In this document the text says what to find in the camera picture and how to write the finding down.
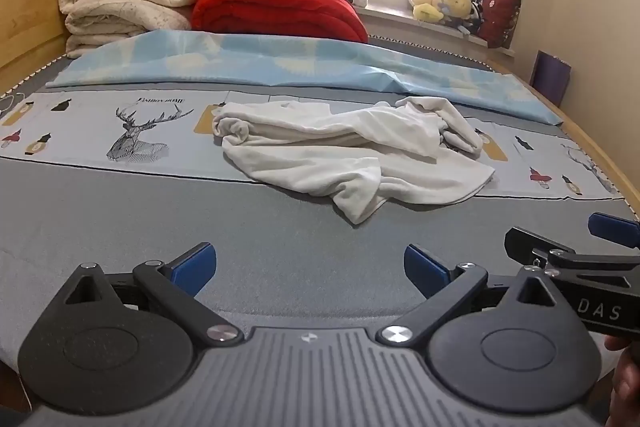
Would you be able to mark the dark red cushion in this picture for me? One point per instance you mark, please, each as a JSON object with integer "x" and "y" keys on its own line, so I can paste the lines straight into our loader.
{"x": 500, "y": 14}

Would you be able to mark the white window sill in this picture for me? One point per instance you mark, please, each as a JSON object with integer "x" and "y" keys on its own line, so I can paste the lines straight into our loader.
{"x": 395, "y": 18}

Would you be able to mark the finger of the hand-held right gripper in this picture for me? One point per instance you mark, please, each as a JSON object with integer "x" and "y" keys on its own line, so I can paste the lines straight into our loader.
{"x": 535, "y": 243}
{"x": 617, "y": 227}

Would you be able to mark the light blue patterned sheet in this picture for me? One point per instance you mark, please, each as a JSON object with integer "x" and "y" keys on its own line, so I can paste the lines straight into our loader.
{"x": 300, "y": 62}

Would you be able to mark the colourful plush toy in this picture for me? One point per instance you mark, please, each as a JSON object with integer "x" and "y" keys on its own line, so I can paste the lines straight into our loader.
{"x": 470, "y": 23}

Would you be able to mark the person's right hand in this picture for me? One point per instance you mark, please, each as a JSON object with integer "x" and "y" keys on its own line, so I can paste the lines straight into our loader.
{"x": 627, "y": 382}

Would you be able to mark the deer printed sheet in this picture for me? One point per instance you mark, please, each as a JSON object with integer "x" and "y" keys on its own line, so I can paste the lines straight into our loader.
{"x": 75, "y": 142}

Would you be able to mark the white long-sleeve garment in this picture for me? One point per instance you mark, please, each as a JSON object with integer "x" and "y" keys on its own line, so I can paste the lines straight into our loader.
{"x": 325, "y": 167}

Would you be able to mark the purple board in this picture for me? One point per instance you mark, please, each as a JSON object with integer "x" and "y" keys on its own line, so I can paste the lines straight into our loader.
{"x": 550, "y": 77}

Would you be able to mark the cream folded blanket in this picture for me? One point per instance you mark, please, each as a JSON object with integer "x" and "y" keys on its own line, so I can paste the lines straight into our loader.
{"x": 115, "y": 7}

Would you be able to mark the yellow-headed plush doll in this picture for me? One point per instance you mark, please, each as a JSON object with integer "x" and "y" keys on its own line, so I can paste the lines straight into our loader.
{"x": 457, "y": 4}

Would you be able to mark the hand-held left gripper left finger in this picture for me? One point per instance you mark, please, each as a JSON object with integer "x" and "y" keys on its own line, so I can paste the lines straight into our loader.
{"x": 197, "y": 264}

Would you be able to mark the red folded quilt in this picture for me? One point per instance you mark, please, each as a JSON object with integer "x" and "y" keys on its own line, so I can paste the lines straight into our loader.
{"x": 270, "y": 12}

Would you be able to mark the yellow duck plush toy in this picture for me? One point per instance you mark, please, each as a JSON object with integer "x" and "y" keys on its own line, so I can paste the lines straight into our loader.
{"x": 425, "y": 4}

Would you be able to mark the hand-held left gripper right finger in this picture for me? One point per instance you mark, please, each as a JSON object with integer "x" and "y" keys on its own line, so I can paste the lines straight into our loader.
{"x": 425, "y": 268}

